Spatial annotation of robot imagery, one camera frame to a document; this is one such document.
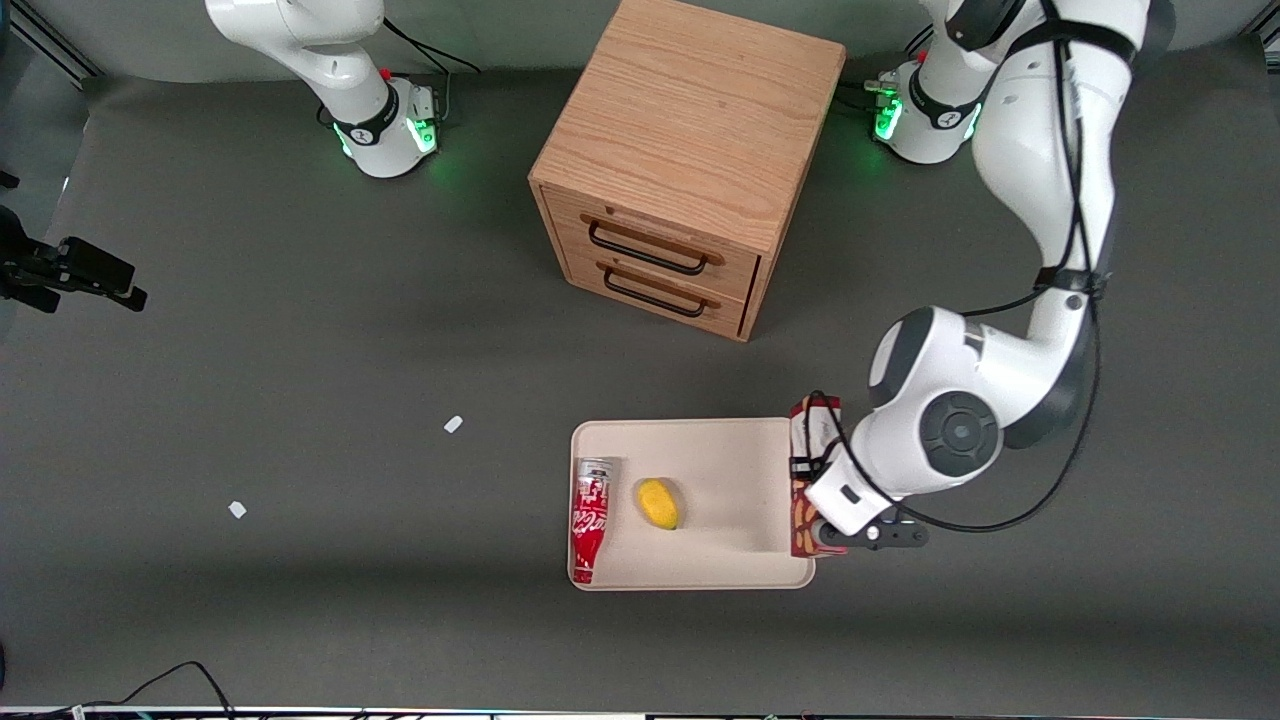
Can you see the yellow lemon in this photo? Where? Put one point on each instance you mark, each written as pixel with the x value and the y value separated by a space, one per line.
pixel 657 503

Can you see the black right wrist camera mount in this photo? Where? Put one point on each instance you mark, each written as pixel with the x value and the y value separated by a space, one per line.
pixel 25 270

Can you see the red cookie box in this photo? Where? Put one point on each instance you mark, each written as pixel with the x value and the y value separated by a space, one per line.
pixel 803 525

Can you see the wooden drawer cabinet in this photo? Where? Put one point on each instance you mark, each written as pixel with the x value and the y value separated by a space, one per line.
pixel 690 110

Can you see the grey aluminium frame profile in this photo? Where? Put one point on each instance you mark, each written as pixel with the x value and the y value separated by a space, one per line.
pixel 50 38

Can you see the beige plastic tray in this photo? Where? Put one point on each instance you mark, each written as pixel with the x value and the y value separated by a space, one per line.
pixel 720 470

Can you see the red soda can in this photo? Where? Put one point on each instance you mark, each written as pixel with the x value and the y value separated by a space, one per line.
pixel 590 515

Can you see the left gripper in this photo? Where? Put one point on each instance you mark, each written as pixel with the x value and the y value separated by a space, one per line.
pixel 827 533

